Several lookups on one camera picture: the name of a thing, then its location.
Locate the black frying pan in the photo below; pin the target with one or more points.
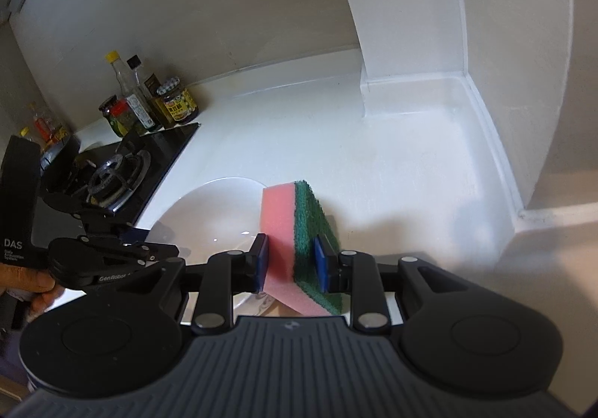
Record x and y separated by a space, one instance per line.
60 156

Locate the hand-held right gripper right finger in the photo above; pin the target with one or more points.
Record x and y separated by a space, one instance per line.
323 265

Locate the person's left hand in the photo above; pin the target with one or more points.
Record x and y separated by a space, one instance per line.
42 292

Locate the pink and green sponge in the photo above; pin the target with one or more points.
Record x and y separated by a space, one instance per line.
299 222

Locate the jar with red lid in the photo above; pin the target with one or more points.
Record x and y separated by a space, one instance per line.
125 117

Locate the sauce jar with yellow-red label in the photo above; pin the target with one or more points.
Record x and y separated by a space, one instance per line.
180 105

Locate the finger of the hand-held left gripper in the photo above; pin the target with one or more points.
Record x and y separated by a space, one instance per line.
93 215
154 252

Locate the black glass gas stove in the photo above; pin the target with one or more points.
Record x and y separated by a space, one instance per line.
159 161

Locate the yellow-capped seasoning bottle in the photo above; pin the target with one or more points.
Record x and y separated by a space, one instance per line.
25 133

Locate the white ceramic bowl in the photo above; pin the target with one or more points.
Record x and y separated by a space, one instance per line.
210 217

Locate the oil bottle with black cap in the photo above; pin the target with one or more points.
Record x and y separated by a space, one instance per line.
154 105

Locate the black burner grate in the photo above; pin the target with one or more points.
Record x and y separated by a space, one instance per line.
117 175

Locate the clear bottle with yellow cap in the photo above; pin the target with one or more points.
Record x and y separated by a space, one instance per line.
133 100

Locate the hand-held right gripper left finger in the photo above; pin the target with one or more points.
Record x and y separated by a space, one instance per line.
261 264

